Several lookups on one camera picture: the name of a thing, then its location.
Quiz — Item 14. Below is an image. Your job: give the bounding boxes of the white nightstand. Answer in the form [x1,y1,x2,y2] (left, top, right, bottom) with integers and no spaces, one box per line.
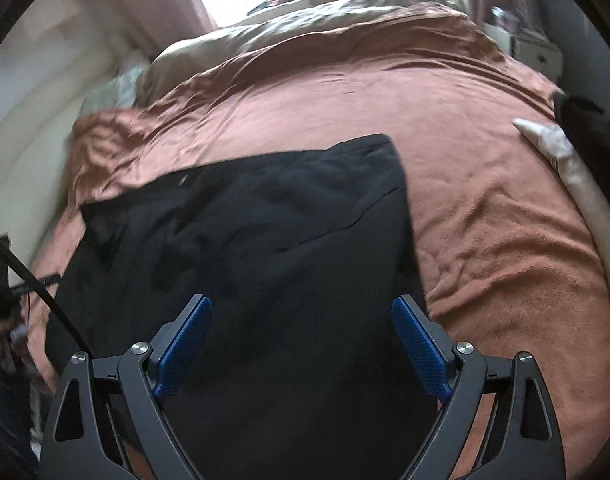
[485,20,563,81]

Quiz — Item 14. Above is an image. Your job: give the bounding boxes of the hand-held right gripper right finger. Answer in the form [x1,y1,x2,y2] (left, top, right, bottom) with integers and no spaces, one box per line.
[391,294,568,480]

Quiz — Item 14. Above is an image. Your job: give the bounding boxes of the cream padded headboard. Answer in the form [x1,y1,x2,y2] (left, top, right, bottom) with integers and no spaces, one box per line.
[0,50,150,281]

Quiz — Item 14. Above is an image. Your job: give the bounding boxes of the wide pink curtain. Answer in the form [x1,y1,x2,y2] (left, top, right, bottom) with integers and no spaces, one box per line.
[60,0,220,61]

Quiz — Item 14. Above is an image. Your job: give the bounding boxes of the beige duvet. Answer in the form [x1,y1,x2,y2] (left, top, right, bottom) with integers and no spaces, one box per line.
[147,0,466,106]

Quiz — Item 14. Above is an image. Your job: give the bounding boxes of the brown bed sheet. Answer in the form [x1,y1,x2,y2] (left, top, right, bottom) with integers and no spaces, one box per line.
[27,5,610,480]

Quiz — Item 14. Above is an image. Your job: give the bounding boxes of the black folded cloth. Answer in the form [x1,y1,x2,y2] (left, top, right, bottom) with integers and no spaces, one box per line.
[552,91,610,161]

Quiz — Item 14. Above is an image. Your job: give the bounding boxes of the white rolled mat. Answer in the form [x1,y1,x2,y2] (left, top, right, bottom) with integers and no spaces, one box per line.
[513,117,610,271]

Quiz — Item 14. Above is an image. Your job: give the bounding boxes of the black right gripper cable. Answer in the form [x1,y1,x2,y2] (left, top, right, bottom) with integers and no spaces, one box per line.
[0,227,93,356]

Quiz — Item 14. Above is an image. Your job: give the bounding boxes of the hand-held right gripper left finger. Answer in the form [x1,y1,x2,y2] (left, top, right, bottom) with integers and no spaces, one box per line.
[39,294,214,480]

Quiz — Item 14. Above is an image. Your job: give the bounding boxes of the person's left hand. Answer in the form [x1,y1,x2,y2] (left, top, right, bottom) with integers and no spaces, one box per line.
[0,317,30,373]

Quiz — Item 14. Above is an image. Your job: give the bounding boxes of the black jacket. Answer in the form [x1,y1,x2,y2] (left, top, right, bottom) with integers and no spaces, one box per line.
[45,133,430,480]

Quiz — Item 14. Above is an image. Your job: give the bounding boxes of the pale green pillow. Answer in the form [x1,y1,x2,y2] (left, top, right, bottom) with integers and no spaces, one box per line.
[82,55,150,113]

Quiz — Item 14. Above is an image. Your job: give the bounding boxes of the bottles on nightstand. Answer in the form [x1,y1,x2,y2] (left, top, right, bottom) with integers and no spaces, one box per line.
[490,0,540,31]

